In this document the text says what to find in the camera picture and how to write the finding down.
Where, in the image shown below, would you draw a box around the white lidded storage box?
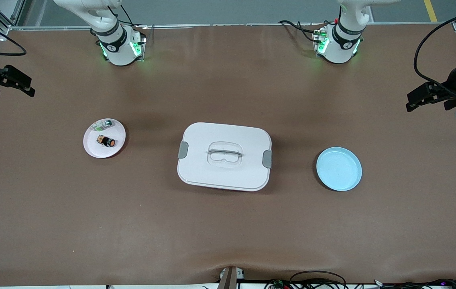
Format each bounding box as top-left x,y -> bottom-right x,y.
177,122 -> 273,192

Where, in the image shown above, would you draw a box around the pink round plate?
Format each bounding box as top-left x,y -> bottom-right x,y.
83,118 -> 126,159

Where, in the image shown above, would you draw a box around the light blue round plate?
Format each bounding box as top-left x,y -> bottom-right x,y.
316,147 -> 362,192

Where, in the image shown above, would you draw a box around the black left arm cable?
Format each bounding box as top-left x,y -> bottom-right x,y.
413,7 -> 456,92

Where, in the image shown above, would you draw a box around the black cables at right arm base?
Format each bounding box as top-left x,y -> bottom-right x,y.
108,4 -> 137,27

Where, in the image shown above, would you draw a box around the black cables at arm base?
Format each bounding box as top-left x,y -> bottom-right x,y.
279,19 -> 327,43
108,4 -> 137,27

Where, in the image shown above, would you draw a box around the black cables at left arm base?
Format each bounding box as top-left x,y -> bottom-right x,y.
279,19 -> 327,43

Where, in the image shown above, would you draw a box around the black cable bundle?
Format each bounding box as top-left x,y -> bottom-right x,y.
264,270 -> 456,289

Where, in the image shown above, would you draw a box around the metal bracket at table edge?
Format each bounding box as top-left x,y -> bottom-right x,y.
218,266 -> 245,289

